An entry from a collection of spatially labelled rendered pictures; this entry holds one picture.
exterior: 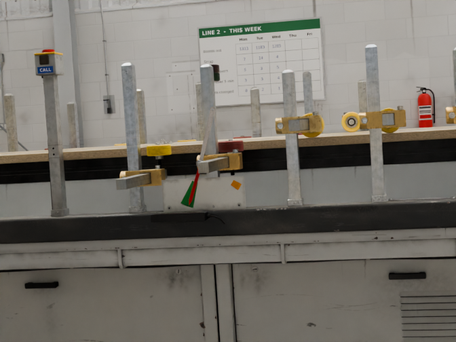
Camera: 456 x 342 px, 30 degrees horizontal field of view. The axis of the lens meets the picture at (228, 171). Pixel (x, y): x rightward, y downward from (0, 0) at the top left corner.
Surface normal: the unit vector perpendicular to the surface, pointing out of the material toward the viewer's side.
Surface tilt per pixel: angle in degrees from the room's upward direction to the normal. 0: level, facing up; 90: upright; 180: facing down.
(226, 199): 90
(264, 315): 92
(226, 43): 90
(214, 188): 90
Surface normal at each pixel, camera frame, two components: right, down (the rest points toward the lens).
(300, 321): -0.19, 0.07
